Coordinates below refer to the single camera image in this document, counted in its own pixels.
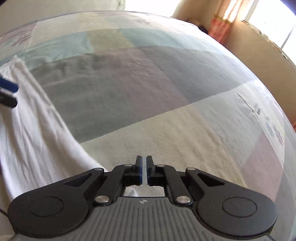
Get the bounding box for white printed long-sleeve shirt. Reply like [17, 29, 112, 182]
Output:
[1, 56, 138, 206]

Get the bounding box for pastel patchwork bed cover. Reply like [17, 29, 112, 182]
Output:
[1, 11, 295, 240]

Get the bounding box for orange striped curtain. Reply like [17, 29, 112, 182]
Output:
[208, 0, 242, 45]

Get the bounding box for window with white frame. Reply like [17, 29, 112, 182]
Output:
[244, 0, 295, 54]

